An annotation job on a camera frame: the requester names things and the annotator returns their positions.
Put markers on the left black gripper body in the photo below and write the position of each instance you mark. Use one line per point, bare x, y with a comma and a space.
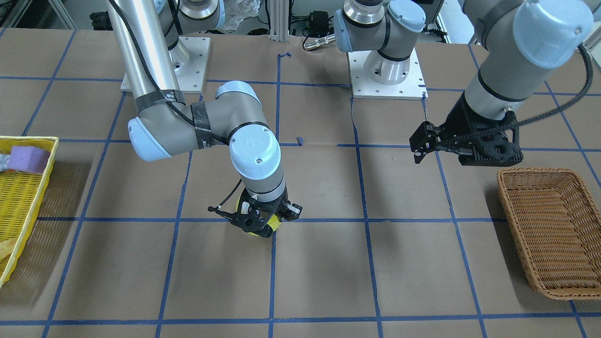
459, 115

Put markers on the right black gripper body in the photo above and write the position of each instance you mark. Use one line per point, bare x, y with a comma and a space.
294, 211

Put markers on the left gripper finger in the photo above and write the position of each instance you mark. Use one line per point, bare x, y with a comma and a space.
425, 140

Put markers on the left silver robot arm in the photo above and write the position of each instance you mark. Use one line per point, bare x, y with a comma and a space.
526, 41

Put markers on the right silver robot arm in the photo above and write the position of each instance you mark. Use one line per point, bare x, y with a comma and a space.
148, 33

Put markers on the brown wicker basket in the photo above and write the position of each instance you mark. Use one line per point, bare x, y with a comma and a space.
555, 225

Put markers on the purple sponge block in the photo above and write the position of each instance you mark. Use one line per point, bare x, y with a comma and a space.
28, 159

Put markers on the yellow plastic basket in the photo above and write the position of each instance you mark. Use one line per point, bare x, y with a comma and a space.
21, 197

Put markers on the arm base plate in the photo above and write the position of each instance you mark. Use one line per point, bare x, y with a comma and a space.
374, 77
190, 62

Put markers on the aluminium frame post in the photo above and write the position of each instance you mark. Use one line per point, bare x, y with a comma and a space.
279, 12

